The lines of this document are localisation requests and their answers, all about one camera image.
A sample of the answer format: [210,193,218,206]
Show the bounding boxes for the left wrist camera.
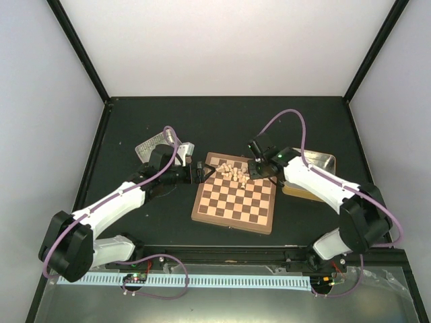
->
[174,142,195,166]

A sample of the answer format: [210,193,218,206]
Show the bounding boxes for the small circuit board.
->
[123,273,147,284]

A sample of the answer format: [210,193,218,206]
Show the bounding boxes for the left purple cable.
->
[42,125,179,279]

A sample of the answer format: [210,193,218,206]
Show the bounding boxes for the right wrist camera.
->
[248,133,279,162]

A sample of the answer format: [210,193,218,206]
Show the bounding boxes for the black frame post right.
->
[343,0,409,104]

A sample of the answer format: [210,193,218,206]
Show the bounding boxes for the pink embossed tin box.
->
[135,127,186,165]

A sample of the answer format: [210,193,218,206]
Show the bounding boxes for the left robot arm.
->
[38,143,216,282]

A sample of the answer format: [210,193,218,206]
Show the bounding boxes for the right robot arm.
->
[248,145,393,271]

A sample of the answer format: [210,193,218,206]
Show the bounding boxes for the yellow tin box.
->
[282,150,336,202]

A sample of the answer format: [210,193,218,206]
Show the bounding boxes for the light blue slotted cable duct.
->
[73,272,312,291]

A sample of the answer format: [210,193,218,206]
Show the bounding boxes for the black frame post left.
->
[46,0,110,103]

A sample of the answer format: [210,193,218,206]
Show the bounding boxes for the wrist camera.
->
[174,142,195,166]
[248,133,279,162]

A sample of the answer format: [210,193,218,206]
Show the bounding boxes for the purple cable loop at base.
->
[121,254,193,300]

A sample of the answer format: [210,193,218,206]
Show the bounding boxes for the wooden chess board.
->
[191,152,276,235]

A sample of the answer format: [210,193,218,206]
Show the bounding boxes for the black frame post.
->
[343,0,409,104]
[46,0,110,103]

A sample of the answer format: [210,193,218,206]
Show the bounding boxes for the pile of light chess pieces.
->
[216,163,250,189]

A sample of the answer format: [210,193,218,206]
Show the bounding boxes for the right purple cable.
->
[261,109,404,248]

